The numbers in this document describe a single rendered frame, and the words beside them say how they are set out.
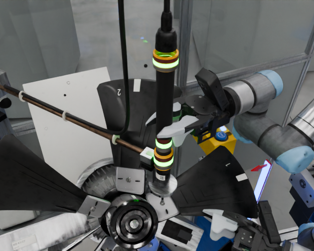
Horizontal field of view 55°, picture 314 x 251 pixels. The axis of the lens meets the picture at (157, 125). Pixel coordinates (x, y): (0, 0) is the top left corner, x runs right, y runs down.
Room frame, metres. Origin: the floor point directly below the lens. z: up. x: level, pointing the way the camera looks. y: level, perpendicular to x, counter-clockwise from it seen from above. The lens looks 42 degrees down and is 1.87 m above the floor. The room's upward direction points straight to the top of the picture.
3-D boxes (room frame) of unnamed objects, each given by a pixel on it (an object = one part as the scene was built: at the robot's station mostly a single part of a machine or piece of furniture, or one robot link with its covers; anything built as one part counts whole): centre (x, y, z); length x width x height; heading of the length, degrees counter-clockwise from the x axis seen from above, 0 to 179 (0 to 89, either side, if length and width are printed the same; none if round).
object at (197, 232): (0.51, -0.05, 0.98); 0.20 x 0.16 x 0.20; 23
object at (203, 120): (0.47, -0.08, 1.46); 0.09 x 0.05 x 0.02; 132
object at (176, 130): (0.45, -0.04, 1.44); 0.09 x 0.03 x 0.06; 132
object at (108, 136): (0.62, 0.25, 1.35); 0.54 x 0.01 x 0.01; 58
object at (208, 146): (0.87, -0.23, 1.02); 0.16 x 0.10 x 0.11; 23
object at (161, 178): (0.46, -0.01, 1.46); 0.04 x 0.04 x 0.46
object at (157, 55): (0.46, -0.01, 1.61); 0.04 x 0.04 x 0.03
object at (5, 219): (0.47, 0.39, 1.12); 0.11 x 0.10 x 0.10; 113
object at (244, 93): (0.57, -0.18, 1.44); 0.08 x 0.05 x 0.08; 33
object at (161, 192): (0.46, -0.01, 1.31); 0.09 x 0.07 x 0.10; 58
